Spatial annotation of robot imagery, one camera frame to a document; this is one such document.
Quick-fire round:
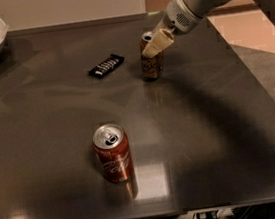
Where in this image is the black candy bar wrapper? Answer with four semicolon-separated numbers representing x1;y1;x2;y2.
88;54;125;79

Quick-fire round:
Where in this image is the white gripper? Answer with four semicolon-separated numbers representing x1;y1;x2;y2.
141;0;201;59

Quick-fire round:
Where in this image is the red cola can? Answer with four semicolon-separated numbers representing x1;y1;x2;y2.
92;123;133;184

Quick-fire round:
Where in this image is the orange soda can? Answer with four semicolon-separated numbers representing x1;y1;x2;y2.
140;31;164;82

